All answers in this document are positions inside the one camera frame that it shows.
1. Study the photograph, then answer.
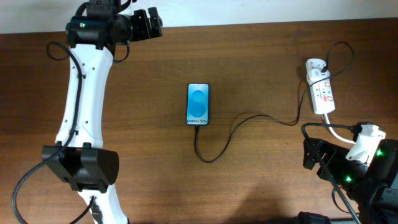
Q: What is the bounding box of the black USB charging cable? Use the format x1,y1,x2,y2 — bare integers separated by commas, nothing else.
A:
194,41,355,164

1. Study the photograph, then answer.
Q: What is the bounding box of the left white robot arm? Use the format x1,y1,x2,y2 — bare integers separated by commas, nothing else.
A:
42,1,163,223

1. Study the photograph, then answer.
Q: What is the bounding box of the white USB charger plug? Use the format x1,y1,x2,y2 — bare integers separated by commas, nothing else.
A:
307,68,330,85

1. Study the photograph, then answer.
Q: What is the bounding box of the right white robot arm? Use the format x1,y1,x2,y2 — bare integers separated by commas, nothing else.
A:
303,138,397,223

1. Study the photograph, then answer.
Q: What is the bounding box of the white power strip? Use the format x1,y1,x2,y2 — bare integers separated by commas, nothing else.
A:
305,58,335,115

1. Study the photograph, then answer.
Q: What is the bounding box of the blue Galaxy smartphone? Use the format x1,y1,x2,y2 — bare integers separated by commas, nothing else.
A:
186,83,210,126

